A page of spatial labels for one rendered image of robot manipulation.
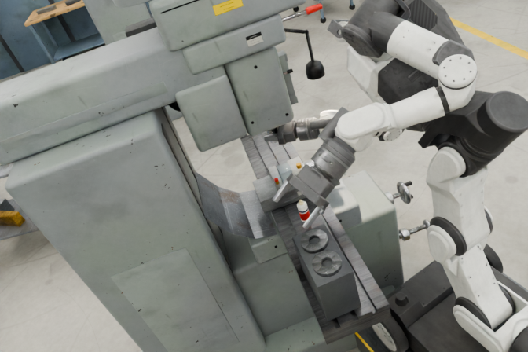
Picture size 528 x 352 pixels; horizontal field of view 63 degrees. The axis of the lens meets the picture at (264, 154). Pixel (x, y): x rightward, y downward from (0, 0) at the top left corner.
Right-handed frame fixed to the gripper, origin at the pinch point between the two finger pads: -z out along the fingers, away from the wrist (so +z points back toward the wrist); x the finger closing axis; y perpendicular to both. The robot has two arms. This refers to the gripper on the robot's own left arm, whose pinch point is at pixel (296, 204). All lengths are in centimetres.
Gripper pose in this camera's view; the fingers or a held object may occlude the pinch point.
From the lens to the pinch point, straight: 108.0
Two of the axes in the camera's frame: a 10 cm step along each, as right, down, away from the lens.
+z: 6.2, -7.8, -0.4
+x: -6.8, -5.6, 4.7
